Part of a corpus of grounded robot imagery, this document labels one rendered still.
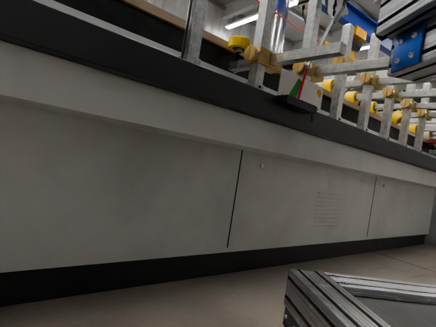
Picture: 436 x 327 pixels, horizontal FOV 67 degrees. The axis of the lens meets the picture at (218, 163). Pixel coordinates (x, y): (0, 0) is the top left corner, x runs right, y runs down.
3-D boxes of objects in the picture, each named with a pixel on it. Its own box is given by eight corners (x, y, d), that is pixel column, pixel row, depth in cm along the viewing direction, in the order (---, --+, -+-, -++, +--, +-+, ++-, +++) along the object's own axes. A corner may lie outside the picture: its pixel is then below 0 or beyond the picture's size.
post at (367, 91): (366, 135, 154) (381, 34, 154) (363, 133, 152) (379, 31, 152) (359, 135, 157) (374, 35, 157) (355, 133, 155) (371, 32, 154)
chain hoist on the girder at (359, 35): (363, 58, 596) (367, 32, 596) (352, 52, 576) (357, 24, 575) (350, 60, 617) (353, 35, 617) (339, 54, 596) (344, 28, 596)
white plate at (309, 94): (320, 113, 126) (324, 87, 126) (278, 97, 109) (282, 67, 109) (318, 113, 127) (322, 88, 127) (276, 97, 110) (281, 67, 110)
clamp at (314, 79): (323, 82, 126) (325, 69, 126) (303, 71, 117) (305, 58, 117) (310, 83, 130) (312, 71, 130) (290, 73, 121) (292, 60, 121)
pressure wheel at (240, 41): (245, 74, 123) (250, 44, 123) (246, 68, 115) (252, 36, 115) (224, 71, 123) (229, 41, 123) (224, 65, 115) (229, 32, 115)
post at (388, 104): (387, 148, 171) (401, 57, 171) (384, 147, 169) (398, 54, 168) (379, 148, 174) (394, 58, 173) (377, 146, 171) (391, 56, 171)
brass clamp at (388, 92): (402, 102, 175) (403, 93, 174) (392, 96, 166) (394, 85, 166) (390, 102, 179) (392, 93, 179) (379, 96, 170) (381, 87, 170)
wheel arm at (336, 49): (344, 59, 89) (347, 43, 89) (339, 55, 87) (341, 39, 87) (234, 74, 122) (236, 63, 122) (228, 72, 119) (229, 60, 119)
